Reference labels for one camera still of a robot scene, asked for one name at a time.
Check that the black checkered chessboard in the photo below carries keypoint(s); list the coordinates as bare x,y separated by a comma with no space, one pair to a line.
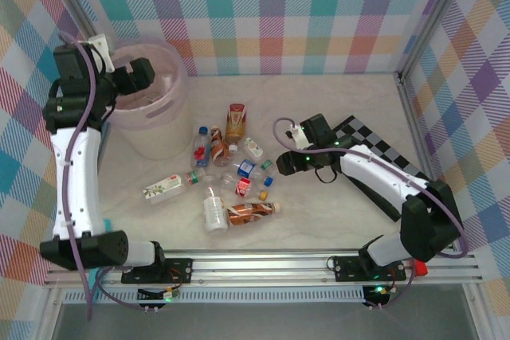
382,149

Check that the teal plastic piece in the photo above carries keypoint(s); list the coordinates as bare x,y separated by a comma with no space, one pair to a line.
93,278

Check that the clear bottle no label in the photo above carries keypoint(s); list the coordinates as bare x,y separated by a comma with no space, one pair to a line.
225,181

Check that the small circuit board green light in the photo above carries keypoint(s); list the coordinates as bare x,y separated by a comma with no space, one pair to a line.
167,296
376,292

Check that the clear bottle leaf label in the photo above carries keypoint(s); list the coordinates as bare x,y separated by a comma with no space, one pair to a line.
165,188

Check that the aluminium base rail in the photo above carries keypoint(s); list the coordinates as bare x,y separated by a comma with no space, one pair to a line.
259,264

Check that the brown Nescafe coffee bottle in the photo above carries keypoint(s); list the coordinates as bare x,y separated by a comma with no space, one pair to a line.
249,212
218,149

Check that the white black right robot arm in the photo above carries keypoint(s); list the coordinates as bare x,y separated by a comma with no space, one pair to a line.
378,173

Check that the aluminium side rail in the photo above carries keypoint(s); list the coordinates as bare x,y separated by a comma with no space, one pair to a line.
408,117

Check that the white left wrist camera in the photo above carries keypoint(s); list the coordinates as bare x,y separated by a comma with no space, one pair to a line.
99,43

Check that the clear bottle flower label green band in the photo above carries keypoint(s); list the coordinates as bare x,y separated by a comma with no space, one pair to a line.
253,148

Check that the clear bottle blue label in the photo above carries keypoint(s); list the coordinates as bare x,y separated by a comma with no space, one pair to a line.
247,167

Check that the teal cylinder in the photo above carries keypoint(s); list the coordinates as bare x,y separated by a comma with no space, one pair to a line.
107,224

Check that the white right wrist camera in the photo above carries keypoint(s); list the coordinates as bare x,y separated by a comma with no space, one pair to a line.
298,135

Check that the tan tea bottle red label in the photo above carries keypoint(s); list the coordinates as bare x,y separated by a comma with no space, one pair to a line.
236,123

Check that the red button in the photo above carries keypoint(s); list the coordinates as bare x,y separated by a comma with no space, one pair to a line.
421,268

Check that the clear bottle red label yellow cap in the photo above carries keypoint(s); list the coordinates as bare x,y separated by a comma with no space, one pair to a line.
243,187

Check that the aluminium frame post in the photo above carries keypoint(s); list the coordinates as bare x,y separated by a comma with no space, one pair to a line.
434,17
75,1

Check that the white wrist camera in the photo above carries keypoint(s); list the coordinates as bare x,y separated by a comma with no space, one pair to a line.
99,43
298,135

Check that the clear bottle white label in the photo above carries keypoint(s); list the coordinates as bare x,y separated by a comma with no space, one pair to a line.
215,212

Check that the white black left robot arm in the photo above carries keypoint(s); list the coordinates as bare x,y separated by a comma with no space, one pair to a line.
81,180

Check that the Fiji water bottle blue cap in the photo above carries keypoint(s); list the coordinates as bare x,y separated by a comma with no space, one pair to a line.
201,149

